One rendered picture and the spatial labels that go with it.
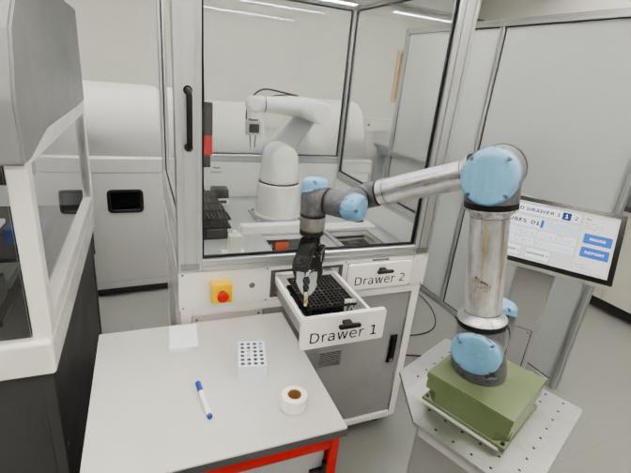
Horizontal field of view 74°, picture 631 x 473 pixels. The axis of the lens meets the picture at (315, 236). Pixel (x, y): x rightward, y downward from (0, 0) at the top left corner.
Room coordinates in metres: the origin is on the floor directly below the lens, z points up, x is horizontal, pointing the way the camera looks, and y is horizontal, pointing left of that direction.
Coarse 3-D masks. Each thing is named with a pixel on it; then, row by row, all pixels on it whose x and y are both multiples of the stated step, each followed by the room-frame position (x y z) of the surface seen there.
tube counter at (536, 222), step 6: (534, 222) 1.72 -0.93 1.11; (540, 222) 1.71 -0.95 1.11; (546, 222) 1.70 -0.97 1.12; (552, 222) 1.69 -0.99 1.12; (558, 222) 1.69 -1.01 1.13; (540, 228) 1.69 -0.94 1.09; (546, 228) 1.68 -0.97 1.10; (552, 228) 1.68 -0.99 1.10; (558, 228) 1.67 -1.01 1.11; (564, 228) 1.66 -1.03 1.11; (570, 228) 1.66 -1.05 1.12; (576, 228) 1.65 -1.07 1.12; (570, 234) 1.64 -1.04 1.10; (576, 234) 1.63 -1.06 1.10
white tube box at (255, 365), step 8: (240, 344) 1.10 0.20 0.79; (248, 344) 1.10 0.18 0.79; (256, 344) 1.10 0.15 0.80; (264, 344) 1.10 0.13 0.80; (240, 352) 1.06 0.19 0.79; (256, 352) 1.06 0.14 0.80; (264, 352) 1.06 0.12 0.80; (240, 360) 1.01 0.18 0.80; (248, 360) 1.02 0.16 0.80; (256, 360) 1.02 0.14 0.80; (264, 360) 1.02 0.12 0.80; (240, 368) 0.99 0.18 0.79; (248, 368) 0.99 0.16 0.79; (256, 368) 1.00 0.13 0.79; (264, 368) 1.00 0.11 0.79; (240, 376) 0.99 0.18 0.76; (248, 376) 0.99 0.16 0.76
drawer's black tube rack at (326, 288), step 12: (324, 276) 1.43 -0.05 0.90; (288, 288) 1.35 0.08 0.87; (324, 288) 1.34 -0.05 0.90; (336, 288) 1.34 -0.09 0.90; (300, 300) 1.27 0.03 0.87; (312, 300) 1.23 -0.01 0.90; (324, 300) 1.24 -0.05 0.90; (336, 300) 1.25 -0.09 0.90; (312, 312) 1.21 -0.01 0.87; (324, 312) 1.21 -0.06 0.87; (336, 312) 1.22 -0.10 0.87
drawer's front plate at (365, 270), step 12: (360, 264) 1.51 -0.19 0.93; (372, 264) 1.52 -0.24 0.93; (384, 264) 1.54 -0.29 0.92; (396, 264) 1.57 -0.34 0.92; (408, 264) 1.59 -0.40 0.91; (348, 276) 1.48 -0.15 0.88; (360, 276) 1.50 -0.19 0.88; (372, 276) 1.52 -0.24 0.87; (384, 276) 1.55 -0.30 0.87; (396, 276) 1.57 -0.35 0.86; (408, 276) 1.59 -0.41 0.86; (360, 288) 1.50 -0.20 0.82
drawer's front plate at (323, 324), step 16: (304, 320) 1.06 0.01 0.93; (320, 320) 1.08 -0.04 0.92; (336, 320) 1.11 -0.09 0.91; (352, 320) 1.13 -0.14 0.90; (368, 320) 1.15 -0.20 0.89; (384, 320) 1.18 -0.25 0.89; (304, 336) 1.07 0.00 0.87; (320, 336) 1.09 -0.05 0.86; (336, 336) 1.11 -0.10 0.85; (368, 336) 1.16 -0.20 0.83
